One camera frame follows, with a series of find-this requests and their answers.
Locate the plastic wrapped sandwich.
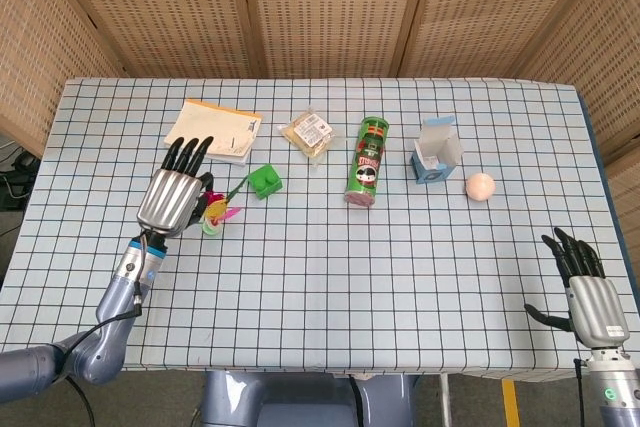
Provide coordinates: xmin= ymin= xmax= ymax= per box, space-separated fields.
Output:
xmin=277 ymin=106 xmax=346 ymax=169

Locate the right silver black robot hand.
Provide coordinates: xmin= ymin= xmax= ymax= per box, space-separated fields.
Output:
xmin=523 ymin=226 xmax=630 ymax=349

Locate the cream paperback notebook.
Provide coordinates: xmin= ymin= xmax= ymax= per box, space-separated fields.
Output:
xmin=165 ymin=98 xmax=264 ymax=168

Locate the open blue cardboard box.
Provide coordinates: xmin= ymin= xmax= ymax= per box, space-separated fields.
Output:
xmin=410 ymin=114 xmax=465 ymax=185

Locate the colourful feather shuttlecock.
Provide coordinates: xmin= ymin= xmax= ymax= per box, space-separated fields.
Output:
xmin=200 ymin=173 xmax=251 ymax=237

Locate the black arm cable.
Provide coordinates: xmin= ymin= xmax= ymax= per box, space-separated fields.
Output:
xmin=51 ymin=231 xmax=151 ymax=427
xmin=573 ymin=356 xmax=589 ymax=427

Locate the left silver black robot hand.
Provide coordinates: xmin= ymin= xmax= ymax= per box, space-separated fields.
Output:
xmin=136 ymin=135 xmax=215 ymax=239

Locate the green toy building block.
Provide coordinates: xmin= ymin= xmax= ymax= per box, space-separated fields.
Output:
xmin=248 ymin=164 xmax=283 ymax=201

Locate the grey robot torso base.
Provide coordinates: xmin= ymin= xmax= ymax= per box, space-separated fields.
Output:
xmin=200 ymin=369 xmax=420 ymax=427

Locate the blue grid tablecloth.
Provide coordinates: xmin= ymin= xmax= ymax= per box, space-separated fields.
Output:
xmin=0 ymin=77 xmax=627 ymax=381

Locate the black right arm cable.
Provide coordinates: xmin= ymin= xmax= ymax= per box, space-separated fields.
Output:
xmin=573 ymin=356 xmax=589 ymax=427

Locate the peach colored ball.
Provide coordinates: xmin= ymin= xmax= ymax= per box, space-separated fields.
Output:
xmin=465 ymin=172 xmax=497 ymax=202

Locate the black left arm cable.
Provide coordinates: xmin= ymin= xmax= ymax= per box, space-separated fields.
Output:
xmin=51 ymin=231 xmax=151 ymax=427

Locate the woven bamboo folding screen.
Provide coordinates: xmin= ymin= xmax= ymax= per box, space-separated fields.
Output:
xmin=0 ymin=0 xmax=640 ymax=268

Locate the green Pringles can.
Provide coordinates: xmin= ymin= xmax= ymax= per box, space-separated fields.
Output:
xmin=343 ymin=116 xmax=391 ymax=208

